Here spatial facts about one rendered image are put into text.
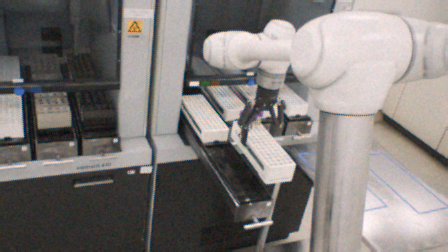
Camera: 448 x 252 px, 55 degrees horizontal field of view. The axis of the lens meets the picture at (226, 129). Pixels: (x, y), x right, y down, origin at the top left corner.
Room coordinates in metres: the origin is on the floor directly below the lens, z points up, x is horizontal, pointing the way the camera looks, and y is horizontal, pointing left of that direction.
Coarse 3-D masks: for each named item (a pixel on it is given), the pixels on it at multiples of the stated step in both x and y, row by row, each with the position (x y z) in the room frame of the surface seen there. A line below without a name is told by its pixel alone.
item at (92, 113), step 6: (90, 108) 1.37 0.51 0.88; (96, 108) 1.38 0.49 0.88; (102, 108) 1.39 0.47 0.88; (108, 108) 1.40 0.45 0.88; (84, 114) 1.34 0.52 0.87; (90, 114) 1.35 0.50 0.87; (96, 114) 1.36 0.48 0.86; (102, 114) 1.37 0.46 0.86; (108, 114) 1.38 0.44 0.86; (84, 120) 1.34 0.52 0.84; (90, 120) 1.35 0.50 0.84; (96, 120) 1.36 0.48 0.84; (102, 120) 1.37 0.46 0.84; (108, 120) 1.38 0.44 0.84
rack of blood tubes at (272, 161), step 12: (252, 132) 1.33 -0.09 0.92; (264, 132) 1.35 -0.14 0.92; (240, 144) 1.31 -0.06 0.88; (252, 144) 1.25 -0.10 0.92; (264, 144) 1.27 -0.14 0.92; (276, 144) 1.28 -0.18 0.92; (252, 156) 1.26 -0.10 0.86; (264, 156) 1.19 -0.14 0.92; (276, 156) 1.20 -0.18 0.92; (288, 156) 1.21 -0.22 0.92; (264, 168) 1.15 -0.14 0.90; (276, 168) 1.14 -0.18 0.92; (288, 168) 1.16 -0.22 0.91; (264, 180) 1.14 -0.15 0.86; (276, 180) 1.14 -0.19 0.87; (288, 180) 1.16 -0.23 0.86
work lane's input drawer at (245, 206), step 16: (192, 128) 1.46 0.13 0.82; (192, 144) 1.42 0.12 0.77; (208, 144) 1.37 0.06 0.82; (224, 144) 1.40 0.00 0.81; (208, 160) 1.28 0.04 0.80; (224, 160) 1.30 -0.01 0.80; (240, 160) 1.31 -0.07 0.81; (224, 176) 1.18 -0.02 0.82; (240, 176) 1.22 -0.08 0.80; (224, 192) 1.14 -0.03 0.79; (240, 192) 1.13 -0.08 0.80; (256, 192) 1.15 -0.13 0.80; (240, 208) 1.06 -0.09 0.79; (256, 208) 1.09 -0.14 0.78; (256, 224) 1.05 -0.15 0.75
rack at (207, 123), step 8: (184, 96) 1.63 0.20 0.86; (192, 96) 1.65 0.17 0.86; (200, 96) 1.66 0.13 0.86; (184, 104) 1.58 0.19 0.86; (192, 104) 1.58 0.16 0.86; (200, 104) 1.59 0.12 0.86; (208, 104) 1.60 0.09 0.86; (184, 112) 1.57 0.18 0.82; (192, 112) 1.50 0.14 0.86; (200, 112) 1.52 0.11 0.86; (208, 112) 1.53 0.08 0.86; (192, 120) 1.54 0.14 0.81; (200, 120) 1.45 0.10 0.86; (208, 120) 1.47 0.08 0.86; (216, 120) 1.48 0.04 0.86; (200, 128) 1.41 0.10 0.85; (208, 128) 1.40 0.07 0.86; (216, 128) 1.42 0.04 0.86; (224, 128) 1.43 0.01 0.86; (200, 136) 1.40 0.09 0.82; (208, 136) 1.38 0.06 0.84; (216, 136) 1.40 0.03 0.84; (224, 136) 1.41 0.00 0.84
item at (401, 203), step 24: (312, 144) 1.50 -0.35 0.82; (312, 168) 1.32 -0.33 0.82; (384, 168) 1.41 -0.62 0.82; (408, 168) 1.44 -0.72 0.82; (384, 192) 1.25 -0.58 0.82; (408, 192) 1.28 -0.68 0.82; (432, 192) 1.31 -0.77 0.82; (384, 216) 1.12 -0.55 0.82; (408, 216) 1.14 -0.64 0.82; (432, 216) 1.16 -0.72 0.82; (264, 240) 1.43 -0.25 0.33; (384, 240) 1.00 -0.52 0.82; (408, 240) 1.02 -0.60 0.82; (432, 240) 1.04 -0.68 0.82
